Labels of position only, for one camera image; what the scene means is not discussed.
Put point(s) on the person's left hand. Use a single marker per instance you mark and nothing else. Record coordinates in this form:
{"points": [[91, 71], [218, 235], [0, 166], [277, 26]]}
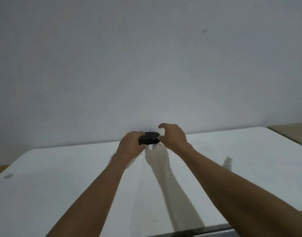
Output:
{"points": [[128, 145]]}

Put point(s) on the white drawer cabinet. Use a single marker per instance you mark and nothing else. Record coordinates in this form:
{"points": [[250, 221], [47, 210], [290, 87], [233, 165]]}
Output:
{"points": [[54, 194]]}

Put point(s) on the person's left forearm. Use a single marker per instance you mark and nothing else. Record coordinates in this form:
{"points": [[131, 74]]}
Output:
{"points": [[91, 202]]}

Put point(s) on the person's right hand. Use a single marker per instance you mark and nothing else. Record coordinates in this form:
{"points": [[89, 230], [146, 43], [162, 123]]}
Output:
{"points": [[174, 138]]}

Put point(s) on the small green spray bottle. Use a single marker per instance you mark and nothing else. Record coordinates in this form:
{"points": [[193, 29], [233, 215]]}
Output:
{"points": [[227, 162]]}

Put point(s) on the light wooden table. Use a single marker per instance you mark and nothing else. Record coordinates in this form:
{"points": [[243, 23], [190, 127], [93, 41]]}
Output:
{"points": [[292, 133]]}

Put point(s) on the black glasses case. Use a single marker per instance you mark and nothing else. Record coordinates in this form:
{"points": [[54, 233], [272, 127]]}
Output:
{"points": [[149, 138]]}

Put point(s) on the person's right forearm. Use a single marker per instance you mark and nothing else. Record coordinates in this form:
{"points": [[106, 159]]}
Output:
{"points": [[240, 194]]}

